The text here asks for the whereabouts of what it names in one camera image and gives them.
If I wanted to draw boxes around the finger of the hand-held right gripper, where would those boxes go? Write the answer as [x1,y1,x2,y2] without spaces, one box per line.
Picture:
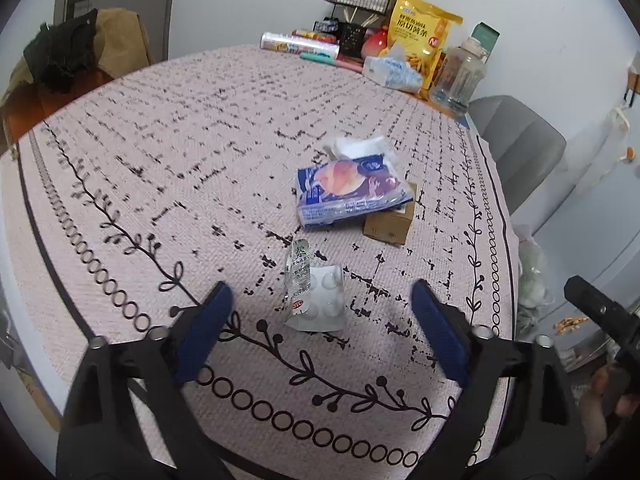
[564,275,640,361]

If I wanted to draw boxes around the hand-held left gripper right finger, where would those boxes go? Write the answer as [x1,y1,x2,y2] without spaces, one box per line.
[410,278,588,480]

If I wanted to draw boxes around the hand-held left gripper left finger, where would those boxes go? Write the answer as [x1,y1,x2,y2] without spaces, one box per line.
[57,280,236,480]

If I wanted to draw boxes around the small brown cardboard box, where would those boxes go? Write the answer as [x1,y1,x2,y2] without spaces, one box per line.
[362,180,418,246]

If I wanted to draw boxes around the clear blister pack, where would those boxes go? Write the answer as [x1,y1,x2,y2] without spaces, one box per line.
[282,239,347,333]

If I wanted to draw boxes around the blue plastic wrapper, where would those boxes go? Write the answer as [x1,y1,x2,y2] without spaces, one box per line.
[296,152,407,230]

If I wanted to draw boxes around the white tissue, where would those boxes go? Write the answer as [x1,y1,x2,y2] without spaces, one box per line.
[324,135,398,168]

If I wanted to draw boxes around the person's right hand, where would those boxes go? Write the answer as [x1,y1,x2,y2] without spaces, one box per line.
[580,362,635,456]

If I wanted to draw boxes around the plastic bag of white items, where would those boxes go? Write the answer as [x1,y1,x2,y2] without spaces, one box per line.
[515,225,556,331]

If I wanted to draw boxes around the light blue refrigerator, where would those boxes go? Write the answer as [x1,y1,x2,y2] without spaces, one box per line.
[530,50,640,361]

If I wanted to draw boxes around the white net bag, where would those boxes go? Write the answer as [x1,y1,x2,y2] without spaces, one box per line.
[595,105,633,186]

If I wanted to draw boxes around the grey upholstered chair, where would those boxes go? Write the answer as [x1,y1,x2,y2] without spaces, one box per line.
[467,96,567,216]

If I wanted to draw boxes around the clear plastic jug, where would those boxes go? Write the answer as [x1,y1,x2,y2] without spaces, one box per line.
[429,36,488,118]

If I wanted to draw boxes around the blue tissue pack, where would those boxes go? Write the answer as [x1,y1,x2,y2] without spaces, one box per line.
[362,42,426,93]

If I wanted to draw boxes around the red round container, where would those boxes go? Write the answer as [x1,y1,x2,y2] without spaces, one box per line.
[362,27,391,58]

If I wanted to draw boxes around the tall green box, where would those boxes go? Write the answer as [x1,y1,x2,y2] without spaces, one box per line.
[470,22,501,51]

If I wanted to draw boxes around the yellow snack bag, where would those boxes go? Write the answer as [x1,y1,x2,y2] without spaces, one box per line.
[385,0,463,96]

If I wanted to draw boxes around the white roll of bags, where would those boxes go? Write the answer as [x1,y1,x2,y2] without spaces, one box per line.
[260,32,341,59]

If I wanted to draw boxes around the brown chair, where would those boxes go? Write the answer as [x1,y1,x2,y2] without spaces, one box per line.
[0,7,151,146]

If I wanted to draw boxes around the black utensil holder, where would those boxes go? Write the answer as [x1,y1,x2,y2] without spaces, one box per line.
[314,7,368,58]

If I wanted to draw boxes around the dark cloth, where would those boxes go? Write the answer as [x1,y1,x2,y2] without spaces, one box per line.
[24,8,98,93]

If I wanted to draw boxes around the red snack packets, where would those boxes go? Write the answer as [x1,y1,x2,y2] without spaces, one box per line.
[291,29,338,46]

